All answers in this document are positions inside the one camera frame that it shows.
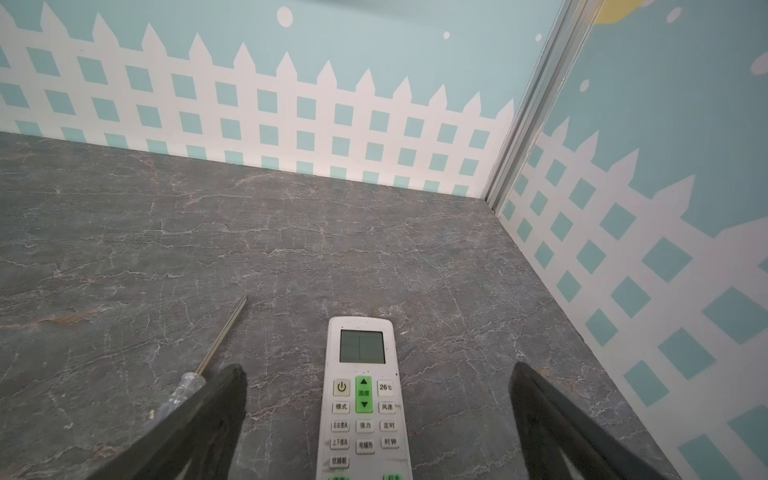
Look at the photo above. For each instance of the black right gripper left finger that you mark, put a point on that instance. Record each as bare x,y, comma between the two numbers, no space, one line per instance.
196,441

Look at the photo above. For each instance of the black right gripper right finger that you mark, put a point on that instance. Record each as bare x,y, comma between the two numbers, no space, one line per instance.
558,439

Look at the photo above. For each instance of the clear handle screwdriver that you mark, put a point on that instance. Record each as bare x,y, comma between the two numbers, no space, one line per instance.
193,381

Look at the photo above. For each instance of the white air conditioner remote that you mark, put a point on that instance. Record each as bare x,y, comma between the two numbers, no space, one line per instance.
362,432

